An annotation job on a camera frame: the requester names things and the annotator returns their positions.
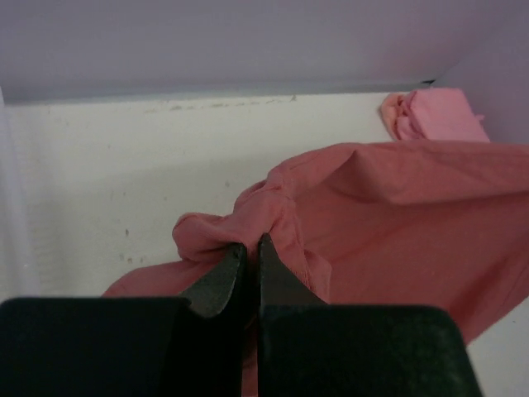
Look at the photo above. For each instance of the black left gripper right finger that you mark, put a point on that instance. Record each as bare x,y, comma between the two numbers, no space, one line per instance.
278,284

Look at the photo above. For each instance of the folded pink t shirt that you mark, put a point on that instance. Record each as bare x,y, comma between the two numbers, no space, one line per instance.
437,114

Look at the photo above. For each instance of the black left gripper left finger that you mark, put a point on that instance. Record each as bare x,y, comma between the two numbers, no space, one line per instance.
212,293

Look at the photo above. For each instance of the red polo t shirt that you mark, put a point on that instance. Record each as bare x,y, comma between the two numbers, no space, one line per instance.
417,248

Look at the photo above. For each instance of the folded peach t shirt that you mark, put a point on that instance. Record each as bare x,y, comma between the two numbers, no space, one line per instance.
395,116

